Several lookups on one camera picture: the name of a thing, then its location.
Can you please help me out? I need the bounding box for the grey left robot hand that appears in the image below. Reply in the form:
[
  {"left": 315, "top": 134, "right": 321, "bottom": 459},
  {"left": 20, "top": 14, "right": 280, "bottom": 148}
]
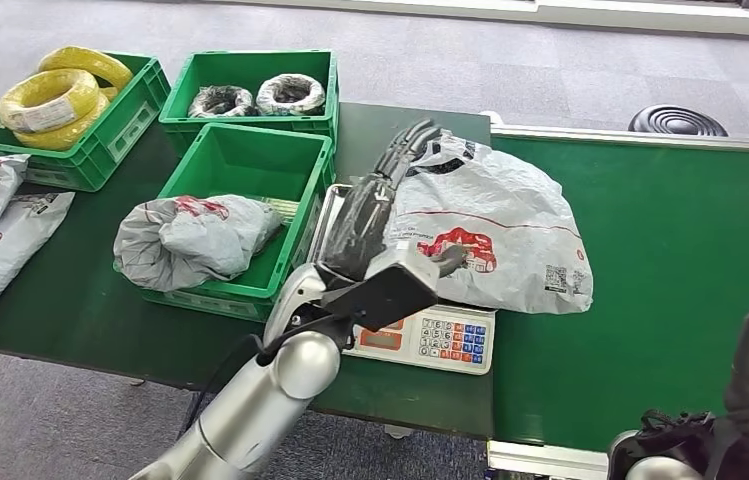
[{"left": 317, "top": 117, "right": 472, "bottom": 283}]

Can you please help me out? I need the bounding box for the large grey courier parcel bag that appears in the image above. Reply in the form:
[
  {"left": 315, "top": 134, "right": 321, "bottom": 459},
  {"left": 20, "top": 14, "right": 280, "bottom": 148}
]
[{"left": 387, "top": 132, "right": 594, "bottom": 316}]

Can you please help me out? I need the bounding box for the green conveyor belt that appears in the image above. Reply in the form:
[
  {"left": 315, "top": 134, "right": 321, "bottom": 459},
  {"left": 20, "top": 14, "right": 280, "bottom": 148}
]
[{"left": 485, "top": 122, "right": 749, "bottom": 480}]

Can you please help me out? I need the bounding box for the green crate holding parcel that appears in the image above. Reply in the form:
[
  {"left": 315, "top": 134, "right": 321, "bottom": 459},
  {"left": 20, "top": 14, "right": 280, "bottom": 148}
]
[{"left": 113, "top": 123, "right": 337, "bottom": 324}]

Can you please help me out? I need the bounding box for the crumpled grey parcel bag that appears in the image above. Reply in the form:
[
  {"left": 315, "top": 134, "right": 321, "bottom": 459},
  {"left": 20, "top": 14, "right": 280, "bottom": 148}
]
[{"left": 112, "top": 194, "right": 284, "bottom": 293}]

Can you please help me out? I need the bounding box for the green crate with black coils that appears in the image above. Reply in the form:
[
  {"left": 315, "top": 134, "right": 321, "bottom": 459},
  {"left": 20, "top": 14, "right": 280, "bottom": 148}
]
[{"left": 159, "top": 49, "right": 340, "bottom": 157}]

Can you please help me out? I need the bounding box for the green crate with yellow coils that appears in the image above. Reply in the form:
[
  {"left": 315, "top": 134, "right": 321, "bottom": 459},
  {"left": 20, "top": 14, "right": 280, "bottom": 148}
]
[{"left": 0, "top": 51, "right": 172, "bottom": 193}]

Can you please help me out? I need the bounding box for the black ribbed round base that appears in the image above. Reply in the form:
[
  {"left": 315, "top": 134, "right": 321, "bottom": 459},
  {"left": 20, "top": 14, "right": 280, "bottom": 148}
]
[{"left": 627, "top": 103, "right": 730, "bottom": 137}]

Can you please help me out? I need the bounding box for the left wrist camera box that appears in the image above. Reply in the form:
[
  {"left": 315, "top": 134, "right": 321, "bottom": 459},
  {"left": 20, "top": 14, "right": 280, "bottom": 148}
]
[{"left": 320, "top": 241, "right": 442, "bottom": 333}]

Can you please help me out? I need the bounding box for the wrapped black wire coil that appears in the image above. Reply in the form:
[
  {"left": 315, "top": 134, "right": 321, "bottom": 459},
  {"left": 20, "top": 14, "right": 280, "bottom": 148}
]
[
  {"left": 187, "top": 85, "right": 257, "bottom": 119},
  {"left": 255, "top": 72, "right": 327, "bottom": 117}
]

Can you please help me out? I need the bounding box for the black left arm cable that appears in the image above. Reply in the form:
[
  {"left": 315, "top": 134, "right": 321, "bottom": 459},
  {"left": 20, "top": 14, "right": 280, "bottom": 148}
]
[{"left": 178, "top": 314, "right": 355, "bottom": 439}]

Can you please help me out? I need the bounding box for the yellow wire coil with label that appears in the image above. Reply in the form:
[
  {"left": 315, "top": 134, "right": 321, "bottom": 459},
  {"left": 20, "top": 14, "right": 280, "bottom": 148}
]
[{"left": 0, "top": 68, "right": 101, "bottom": 134}]

